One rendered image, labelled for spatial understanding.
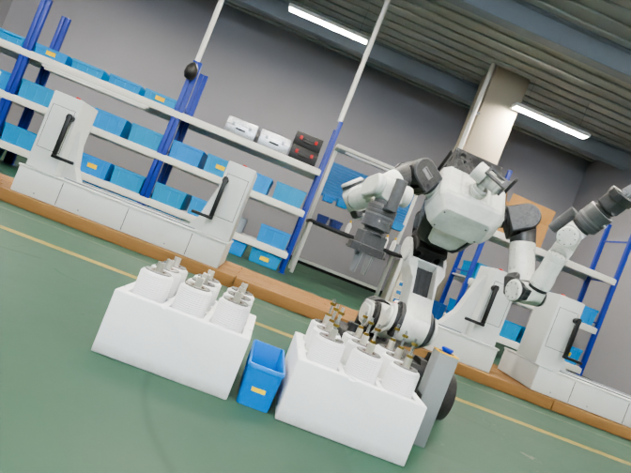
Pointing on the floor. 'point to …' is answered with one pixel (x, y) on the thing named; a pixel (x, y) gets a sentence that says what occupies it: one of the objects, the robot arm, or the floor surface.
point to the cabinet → (394, 284)
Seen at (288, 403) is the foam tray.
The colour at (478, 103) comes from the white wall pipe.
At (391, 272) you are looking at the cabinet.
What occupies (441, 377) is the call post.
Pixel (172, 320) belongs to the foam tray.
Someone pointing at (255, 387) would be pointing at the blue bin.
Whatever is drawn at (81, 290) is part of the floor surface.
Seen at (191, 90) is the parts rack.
